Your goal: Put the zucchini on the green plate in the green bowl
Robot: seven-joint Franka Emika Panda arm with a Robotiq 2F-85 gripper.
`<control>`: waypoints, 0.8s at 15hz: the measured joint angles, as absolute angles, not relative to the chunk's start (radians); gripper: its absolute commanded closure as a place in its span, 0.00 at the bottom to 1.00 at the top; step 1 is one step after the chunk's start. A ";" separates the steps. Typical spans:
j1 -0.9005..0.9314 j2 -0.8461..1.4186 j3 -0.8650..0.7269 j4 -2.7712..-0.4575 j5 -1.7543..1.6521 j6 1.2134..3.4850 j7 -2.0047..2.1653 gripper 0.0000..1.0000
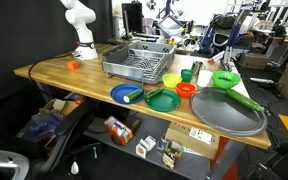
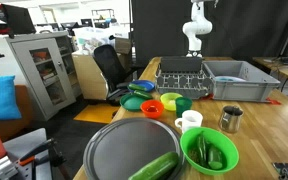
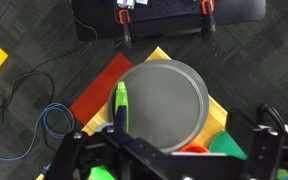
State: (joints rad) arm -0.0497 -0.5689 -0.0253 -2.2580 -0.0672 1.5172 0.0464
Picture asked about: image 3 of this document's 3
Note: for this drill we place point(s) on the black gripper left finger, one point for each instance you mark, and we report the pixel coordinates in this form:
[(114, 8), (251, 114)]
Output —
[(74, 153)]

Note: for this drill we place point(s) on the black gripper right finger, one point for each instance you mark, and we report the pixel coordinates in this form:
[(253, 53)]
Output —
[(264, 150)]

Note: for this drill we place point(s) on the dark green plate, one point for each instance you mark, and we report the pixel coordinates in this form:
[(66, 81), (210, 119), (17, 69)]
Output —
[(225, 145)]

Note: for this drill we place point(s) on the red orange bowl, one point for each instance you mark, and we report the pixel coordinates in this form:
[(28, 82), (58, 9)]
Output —
[(194, 149)]

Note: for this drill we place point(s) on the long whole green zucchini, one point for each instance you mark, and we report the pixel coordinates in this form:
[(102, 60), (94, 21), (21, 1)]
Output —
[(120, 96)]

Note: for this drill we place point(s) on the round gray tray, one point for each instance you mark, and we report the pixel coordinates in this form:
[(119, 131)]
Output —
[(164, 103)]

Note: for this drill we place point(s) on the black orange clamp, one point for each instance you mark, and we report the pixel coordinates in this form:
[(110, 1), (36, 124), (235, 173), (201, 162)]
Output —
[(126, 26), (208, 20)]

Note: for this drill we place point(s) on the black pegboard stand base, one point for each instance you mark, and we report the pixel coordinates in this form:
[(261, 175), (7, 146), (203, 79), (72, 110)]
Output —
[(170, 20)]

